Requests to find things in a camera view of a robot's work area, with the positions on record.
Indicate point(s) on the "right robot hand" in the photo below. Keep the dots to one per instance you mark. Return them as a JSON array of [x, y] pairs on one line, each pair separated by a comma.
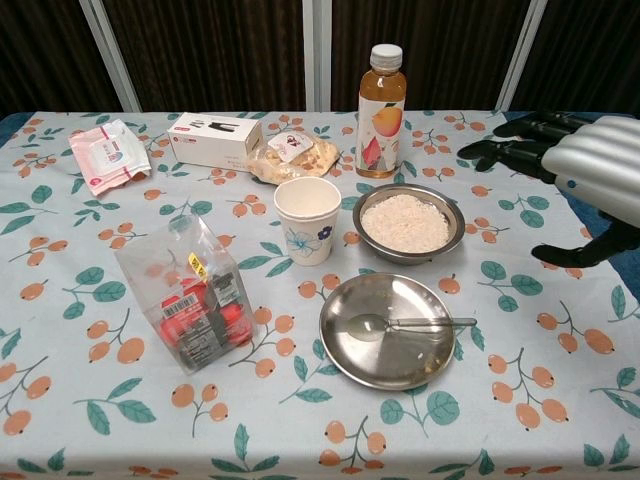
[[595, 155]]

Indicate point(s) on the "white rice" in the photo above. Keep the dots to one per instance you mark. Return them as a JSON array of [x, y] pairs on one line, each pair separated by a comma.
[[405, 225]]

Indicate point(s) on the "metal spoon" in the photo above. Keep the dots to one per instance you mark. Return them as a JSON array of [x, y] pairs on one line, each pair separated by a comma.
[[365, 327]]

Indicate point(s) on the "metal bowl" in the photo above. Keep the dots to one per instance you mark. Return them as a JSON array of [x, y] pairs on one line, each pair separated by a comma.
[[372, 245]]

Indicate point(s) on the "white flower paper cup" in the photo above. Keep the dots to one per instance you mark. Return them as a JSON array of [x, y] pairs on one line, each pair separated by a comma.
[[307, 225]]

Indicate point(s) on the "blue table cover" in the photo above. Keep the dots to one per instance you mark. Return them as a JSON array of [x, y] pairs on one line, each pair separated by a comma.
[[575, 200]]

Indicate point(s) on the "peach tea bottle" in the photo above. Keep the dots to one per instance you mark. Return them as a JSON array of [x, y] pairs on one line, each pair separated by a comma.
[[381, 120]]

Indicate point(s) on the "round metal plate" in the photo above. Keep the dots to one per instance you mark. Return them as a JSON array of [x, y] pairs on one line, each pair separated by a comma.
[[395, 362]]

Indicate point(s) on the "clear bag of snacks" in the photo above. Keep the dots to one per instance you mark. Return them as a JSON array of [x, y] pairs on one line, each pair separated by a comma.
[[295, 157]]

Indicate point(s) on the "white cardboard box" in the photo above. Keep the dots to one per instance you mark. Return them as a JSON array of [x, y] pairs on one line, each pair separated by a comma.
[[215, 142]]

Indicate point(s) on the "clear box of tomatoes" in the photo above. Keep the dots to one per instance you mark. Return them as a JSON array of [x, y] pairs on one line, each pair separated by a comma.
[[192, 305]]

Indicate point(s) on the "pink wet wipes pack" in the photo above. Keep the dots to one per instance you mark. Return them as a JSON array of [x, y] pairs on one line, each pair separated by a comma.
[[107, 152]]

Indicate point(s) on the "floral fruit print tablecloth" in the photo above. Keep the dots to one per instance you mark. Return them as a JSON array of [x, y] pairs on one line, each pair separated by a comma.
[[150, 430]]

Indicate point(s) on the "white frame post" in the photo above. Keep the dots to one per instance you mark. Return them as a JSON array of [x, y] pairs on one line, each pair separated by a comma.
[[111, 55], [522, 55], [318, 55]]

